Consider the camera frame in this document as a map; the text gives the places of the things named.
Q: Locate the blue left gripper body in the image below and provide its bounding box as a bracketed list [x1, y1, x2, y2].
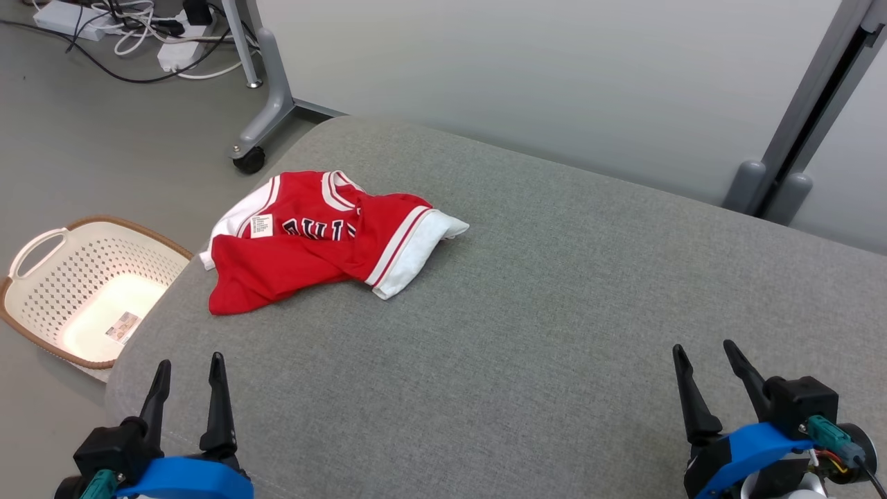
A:
[114, 453, 256, 499]

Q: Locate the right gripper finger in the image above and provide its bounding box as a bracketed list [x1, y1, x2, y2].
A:
[722, 339, 774, 424]
[671, 344, 724, 446]

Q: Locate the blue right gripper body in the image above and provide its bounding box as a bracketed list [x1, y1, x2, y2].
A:
[683, 421, 820, 499]

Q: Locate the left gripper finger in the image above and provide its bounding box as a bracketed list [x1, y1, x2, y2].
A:
[134, 359, 173, 459]
[199, 351, 240, 462]

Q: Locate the red basketball jersey white trim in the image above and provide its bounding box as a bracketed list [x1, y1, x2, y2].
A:
[200, 170, 471, 317]

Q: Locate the small printed paper label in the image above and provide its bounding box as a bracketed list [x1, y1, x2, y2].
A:
[105, 311, 143, 344]

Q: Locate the cream perforated laundry basket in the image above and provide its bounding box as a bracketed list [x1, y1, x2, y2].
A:
[0, 216, 195, 370]

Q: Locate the grey partition foot with caster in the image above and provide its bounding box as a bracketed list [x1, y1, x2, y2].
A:
[220, 0, 346, 175]

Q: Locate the short white power strip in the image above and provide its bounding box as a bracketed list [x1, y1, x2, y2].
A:
[157, 38, 206, 74]

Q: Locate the black power adapter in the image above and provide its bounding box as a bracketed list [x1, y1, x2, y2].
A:
[181, 0, 215, 28]

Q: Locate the long white power strip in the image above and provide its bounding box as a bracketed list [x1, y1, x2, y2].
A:
[33, 0, 118, 42]

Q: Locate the teal left cable connector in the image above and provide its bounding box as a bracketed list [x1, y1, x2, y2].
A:
[79, 469, 119, 499]

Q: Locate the teal cable connector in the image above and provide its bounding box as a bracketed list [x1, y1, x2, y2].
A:
[804, 414, 868, 469]
[79, 469, 119, 499]

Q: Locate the teal right cable connector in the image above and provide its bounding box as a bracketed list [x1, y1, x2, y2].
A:
[804, 414, 868, 469]

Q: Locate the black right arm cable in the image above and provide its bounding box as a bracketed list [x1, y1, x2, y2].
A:
[852, 453, 887, 499]

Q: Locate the grey partition post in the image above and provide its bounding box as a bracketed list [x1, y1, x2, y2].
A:
[722, 0, 887, 227]

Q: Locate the white floor cable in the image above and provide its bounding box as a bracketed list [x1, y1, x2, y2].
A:
[176, 58, 245, 81]

